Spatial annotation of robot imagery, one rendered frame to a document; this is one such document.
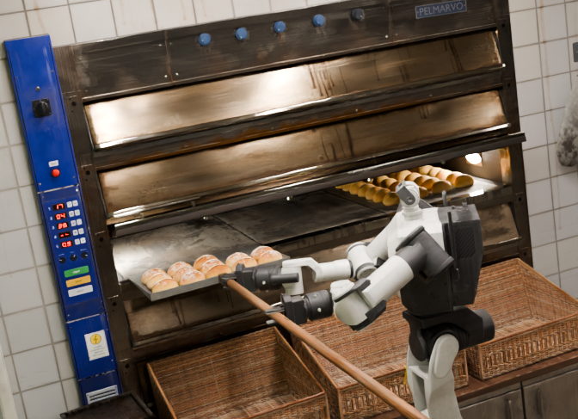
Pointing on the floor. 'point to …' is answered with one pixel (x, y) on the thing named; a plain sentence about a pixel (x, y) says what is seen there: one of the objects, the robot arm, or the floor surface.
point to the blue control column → (18, 50)
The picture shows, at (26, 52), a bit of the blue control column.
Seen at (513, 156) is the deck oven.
